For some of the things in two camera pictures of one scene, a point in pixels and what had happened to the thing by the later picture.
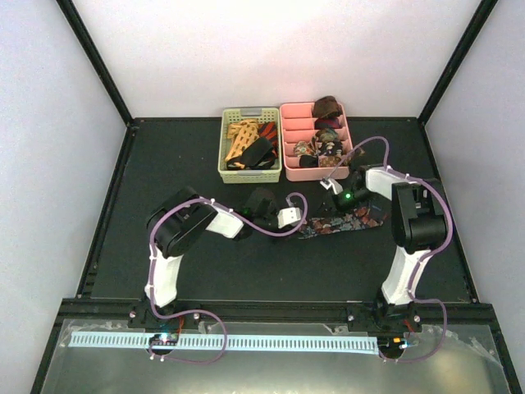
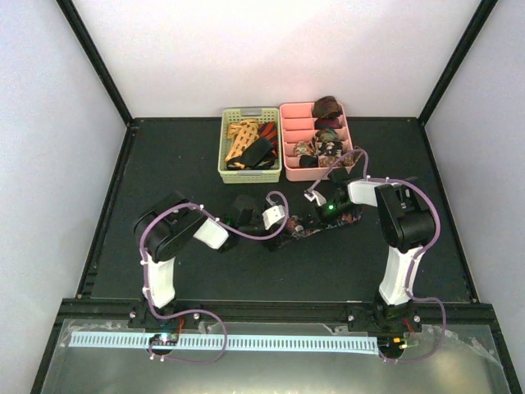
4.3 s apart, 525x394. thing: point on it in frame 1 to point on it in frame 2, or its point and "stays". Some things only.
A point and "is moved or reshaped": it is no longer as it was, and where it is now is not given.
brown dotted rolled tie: x=334 y=160 stays
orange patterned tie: x=243 y=133 stays
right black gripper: x=339 y=208 to x=319 y=220
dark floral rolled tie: x=333 y=148 stays
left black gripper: x=286 y=228 to x=275 y=245
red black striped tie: x=268 y=130 stays
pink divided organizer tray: x=298 y=125 stays
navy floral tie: x=371 y=215 is moved or reshaped
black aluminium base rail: x=189 y=314 stays
